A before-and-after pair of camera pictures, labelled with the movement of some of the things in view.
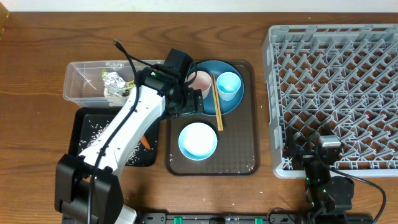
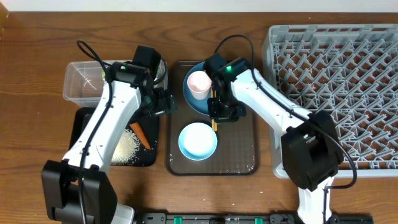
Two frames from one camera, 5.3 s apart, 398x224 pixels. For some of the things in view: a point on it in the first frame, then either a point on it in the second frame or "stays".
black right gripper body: [309, 155] -> [225, 109]
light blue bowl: [198, 141] stays
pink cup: [203, 81] stays
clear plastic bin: [83, 84] stays
